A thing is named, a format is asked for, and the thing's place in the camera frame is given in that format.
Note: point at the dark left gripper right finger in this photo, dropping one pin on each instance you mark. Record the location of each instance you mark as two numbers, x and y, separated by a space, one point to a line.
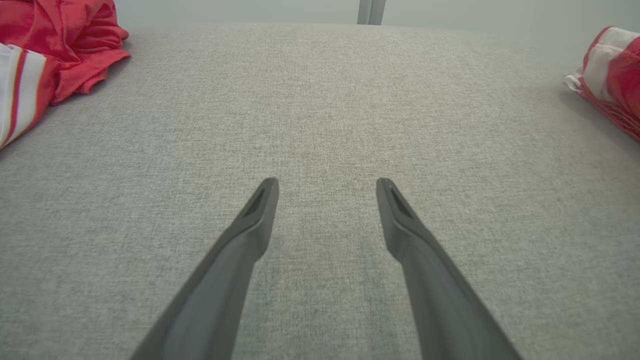
430 280

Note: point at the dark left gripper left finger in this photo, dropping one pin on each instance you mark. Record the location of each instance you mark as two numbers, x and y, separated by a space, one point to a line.
220 280

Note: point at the red basketball shorts white trim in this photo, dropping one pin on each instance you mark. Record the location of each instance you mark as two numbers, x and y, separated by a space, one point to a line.
615 75

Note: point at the red and white basketball jersey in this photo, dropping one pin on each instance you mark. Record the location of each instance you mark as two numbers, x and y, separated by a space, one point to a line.
65 45

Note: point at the grey fabric sofa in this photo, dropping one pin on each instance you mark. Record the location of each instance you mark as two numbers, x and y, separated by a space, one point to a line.
325 125

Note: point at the grey partition post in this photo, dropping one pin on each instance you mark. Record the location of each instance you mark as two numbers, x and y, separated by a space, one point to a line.
371 11

